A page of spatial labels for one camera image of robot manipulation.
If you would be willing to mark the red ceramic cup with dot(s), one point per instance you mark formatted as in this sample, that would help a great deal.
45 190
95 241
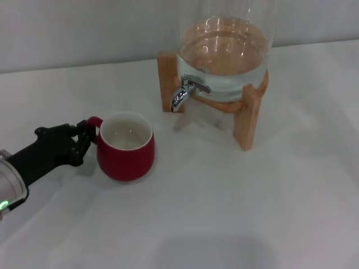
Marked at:
126 165

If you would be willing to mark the glass water dispenser jar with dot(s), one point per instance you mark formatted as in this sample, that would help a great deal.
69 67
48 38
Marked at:
224 56

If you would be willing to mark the chrome dispenser faucet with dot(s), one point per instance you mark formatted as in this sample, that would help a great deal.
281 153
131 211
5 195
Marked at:
182 93

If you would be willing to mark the wooden dispenser stand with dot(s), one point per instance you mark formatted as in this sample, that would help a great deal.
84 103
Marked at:
248 120

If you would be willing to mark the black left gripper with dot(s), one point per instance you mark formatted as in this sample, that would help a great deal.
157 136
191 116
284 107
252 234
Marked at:
47 151

